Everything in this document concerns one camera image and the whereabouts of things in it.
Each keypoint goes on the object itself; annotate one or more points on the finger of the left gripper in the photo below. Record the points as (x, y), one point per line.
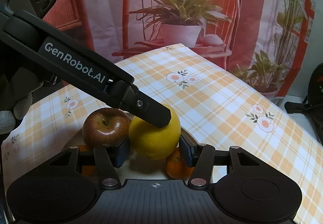
(143, 107)

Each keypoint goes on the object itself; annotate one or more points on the yellow lemon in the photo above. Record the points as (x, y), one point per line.
(152, 142)

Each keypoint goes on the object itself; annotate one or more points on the beige round plate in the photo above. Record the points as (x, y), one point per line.
(137, 167)

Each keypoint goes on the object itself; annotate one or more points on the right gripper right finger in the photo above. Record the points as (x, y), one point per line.
(201, 158)

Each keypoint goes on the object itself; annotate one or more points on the orange plaid tablecloth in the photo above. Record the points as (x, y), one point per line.
(213, 106)

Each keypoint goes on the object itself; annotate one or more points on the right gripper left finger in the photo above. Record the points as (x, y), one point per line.
(107, 158)

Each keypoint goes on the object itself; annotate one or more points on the dark red apple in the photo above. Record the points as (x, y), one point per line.
(105, 126)

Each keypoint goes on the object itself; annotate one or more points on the gloved left hand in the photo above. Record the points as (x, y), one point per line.
(16, 97)

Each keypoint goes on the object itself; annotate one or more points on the printed pink backdrop cloth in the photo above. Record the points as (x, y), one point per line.
(262, 42)

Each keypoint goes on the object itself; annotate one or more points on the black exercise bike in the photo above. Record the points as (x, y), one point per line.
(312, 104)

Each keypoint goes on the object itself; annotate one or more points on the small orange mandarin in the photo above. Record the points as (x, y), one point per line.
(86, 161)

